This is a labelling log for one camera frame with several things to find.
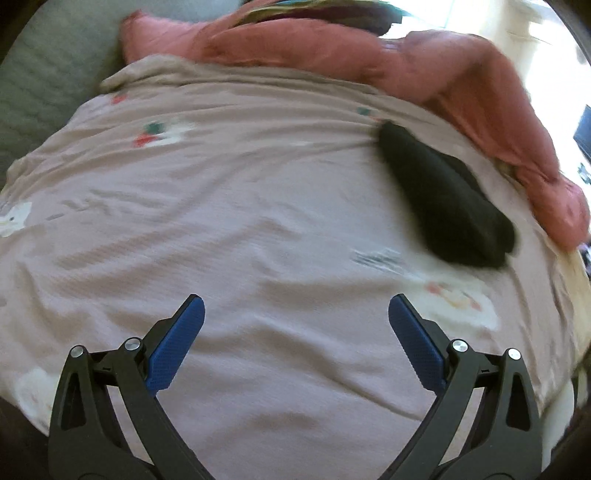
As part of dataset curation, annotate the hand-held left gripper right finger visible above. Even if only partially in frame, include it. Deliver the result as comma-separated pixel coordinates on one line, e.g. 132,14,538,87
376,294,543,480

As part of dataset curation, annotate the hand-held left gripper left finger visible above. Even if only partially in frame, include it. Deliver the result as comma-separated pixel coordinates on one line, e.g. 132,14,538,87
48,294,215,480

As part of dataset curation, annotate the pink duvet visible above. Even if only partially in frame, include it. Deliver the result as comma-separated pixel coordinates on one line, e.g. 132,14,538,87
119,9,591,252

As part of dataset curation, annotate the black sweater with orange cuffs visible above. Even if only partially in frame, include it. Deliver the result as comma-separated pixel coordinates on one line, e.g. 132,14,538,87
379,121,517,269

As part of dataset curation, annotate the grey quilted headboard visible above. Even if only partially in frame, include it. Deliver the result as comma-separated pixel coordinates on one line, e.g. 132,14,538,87
0,0,139,185

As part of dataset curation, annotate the strawberry print bed sheet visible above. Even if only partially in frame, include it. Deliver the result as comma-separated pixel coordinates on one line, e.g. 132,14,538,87
0,55,583,480

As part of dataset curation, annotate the dark screen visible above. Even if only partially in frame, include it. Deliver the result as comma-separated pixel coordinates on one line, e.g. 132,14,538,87
573,106,591,160

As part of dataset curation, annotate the striped cloth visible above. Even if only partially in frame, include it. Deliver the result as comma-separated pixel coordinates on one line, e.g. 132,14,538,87
240,0,407,35

